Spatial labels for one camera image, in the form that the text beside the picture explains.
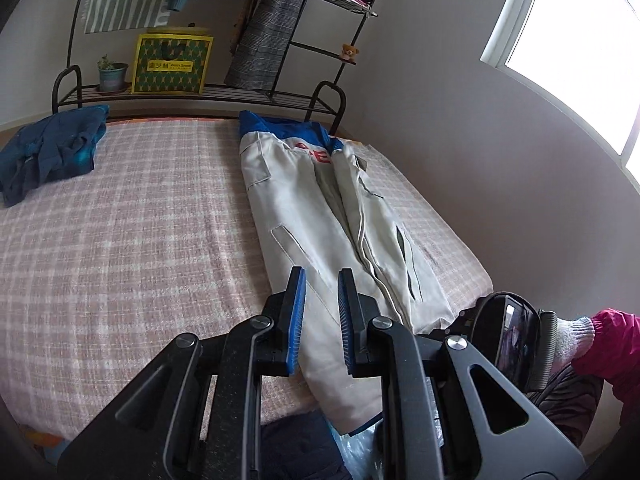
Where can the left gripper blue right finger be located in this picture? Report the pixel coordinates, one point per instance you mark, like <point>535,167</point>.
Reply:
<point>356,311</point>

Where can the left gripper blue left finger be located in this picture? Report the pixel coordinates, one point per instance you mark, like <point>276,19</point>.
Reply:
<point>291,317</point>

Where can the white and blue jacket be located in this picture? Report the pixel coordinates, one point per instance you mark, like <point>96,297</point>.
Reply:
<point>315,206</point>

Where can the black metal clothes rack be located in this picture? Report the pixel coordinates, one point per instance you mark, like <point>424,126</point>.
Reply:
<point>225,21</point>

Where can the right hand white glove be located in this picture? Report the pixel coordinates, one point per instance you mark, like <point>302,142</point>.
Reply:
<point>573,339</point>

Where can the clear plastic bag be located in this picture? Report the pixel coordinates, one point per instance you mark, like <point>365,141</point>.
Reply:
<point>362,453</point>

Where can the pink plaid bed blanket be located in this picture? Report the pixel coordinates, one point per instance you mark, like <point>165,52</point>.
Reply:
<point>100,272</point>

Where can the small teddy bear toy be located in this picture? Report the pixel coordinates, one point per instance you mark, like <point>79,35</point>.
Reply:
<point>349,53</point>

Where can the dark blue crumpled garment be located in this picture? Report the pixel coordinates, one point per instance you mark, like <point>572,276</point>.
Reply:
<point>58,147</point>

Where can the yellow green patterned box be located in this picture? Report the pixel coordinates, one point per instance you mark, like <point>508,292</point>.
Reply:
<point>171,64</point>

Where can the window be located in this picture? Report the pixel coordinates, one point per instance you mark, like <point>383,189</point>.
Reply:
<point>582,56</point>

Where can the small potted plant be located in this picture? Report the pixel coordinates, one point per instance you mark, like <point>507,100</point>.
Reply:
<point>111,75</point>

